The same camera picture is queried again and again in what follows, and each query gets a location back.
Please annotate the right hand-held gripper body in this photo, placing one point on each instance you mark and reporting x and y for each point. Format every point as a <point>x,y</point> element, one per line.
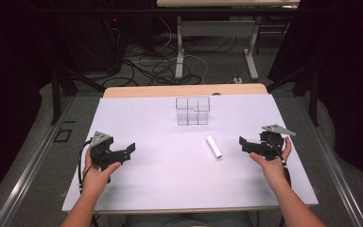
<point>269,142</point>

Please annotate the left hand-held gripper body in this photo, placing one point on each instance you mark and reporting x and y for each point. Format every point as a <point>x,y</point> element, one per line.
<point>102,148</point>

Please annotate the white cylindrical tube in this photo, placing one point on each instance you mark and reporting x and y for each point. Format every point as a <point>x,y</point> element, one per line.
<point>214,147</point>

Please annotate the clear plastic organizer box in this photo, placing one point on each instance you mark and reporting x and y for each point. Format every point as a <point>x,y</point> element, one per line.
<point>192,111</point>

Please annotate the person's right hand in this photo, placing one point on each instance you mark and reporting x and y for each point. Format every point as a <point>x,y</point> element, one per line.
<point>274,168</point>

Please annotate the person's left hand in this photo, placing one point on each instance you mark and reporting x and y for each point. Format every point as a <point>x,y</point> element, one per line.
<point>96,179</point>

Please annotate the white table cover sheet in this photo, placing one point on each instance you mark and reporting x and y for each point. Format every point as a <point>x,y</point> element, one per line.
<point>170,176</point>

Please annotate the black metal stand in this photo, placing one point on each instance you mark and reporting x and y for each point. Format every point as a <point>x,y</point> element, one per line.
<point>58,91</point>
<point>308,88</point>

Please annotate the black computer tower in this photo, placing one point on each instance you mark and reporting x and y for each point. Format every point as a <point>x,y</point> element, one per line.
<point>110,44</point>

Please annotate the desk with grey metal legs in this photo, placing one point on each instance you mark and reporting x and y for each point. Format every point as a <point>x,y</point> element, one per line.
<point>217,28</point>

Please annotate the aluminium floor rail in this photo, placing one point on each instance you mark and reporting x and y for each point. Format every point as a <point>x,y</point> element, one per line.
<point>334,170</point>
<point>28,170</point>

